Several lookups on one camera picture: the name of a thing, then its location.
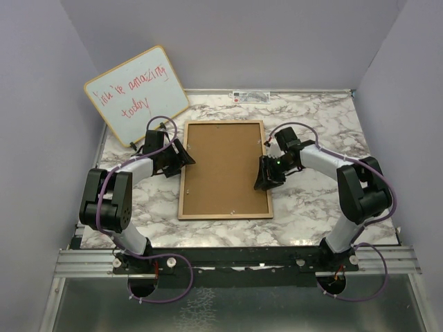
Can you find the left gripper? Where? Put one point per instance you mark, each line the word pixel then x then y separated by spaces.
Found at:
pixel 180 158

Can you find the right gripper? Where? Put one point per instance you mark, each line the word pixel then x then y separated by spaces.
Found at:
pixel 268 181

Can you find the wooden picture frame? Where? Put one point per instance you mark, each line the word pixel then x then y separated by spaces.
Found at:
pixel 183 173

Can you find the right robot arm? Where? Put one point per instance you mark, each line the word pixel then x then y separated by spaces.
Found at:
pixel 365 195

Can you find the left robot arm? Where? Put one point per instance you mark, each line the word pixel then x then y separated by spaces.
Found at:
pixel 106 204

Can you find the whiteboard with red writing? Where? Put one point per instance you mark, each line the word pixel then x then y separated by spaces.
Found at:
pixel 136 91

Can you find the white remote label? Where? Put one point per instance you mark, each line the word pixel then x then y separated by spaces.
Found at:
pixel 251 97

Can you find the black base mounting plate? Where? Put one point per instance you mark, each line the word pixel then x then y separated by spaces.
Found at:
pixel 235 267

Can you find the aluminium rail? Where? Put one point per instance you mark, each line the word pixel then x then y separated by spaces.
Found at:
pixel 398 260

